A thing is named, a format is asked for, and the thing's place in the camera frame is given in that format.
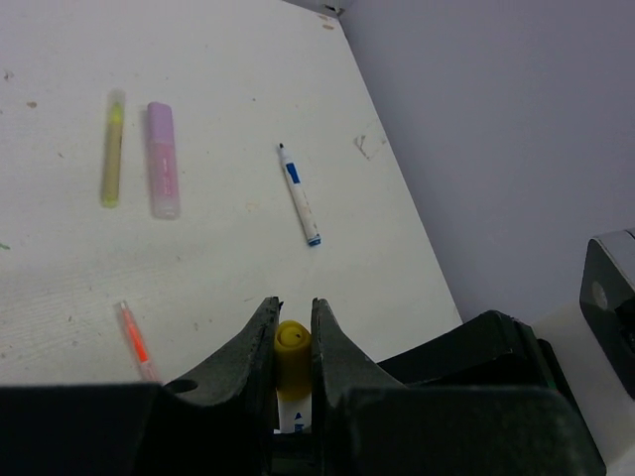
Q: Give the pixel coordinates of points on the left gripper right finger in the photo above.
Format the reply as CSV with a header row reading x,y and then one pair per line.
x,y
340,371

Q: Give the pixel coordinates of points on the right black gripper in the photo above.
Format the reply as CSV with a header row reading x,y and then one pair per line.
x,y
493,349

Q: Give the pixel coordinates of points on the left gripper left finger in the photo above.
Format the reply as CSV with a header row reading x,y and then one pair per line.
x,y
223,409

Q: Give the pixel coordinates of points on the yellow white marker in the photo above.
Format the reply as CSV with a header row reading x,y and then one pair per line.
x,y
293,373

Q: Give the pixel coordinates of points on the red slim pen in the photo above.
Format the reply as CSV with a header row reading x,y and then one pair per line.
x,y
136,343

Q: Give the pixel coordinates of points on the blue white marker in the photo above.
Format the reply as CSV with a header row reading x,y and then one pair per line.
x,y
299,196

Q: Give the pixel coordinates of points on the pink highlighter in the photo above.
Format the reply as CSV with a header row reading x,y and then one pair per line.
x,y
162,161

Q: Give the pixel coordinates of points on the yellow green slim highlighter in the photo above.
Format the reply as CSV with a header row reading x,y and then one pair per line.
x,y
113,148

